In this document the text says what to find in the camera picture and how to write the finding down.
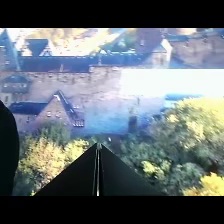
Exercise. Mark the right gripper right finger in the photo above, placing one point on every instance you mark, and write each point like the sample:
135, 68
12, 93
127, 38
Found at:
121, 180

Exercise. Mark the black garment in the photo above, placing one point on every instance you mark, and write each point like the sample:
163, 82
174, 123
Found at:
7, 150

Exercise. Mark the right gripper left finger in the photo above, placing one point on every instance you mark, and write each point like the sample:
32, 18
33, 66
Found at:
78, 178

